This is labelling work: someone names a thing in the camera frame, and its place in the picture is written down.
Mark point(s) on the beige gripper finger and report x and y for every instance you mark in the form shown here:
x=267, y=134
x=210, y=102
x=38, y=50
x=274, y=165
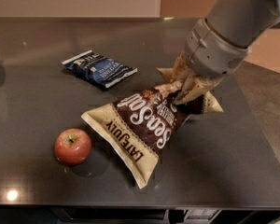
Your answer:
x=182, y=71
x=195, y=86

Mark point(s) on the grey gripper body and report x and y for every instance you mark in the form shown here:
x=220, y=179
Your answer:
x=212, y=52

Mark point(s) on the brown Late July chip bag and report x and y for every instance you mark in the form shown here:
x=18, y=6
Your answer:
x=139, y=126

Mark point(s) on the blue chip bag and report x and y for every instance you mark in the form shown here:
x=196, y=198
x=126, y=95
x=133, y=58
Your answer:
x=98, y=69

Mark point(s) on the red apple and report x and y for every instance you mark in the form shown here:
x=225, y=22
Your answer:
x=72, y=146

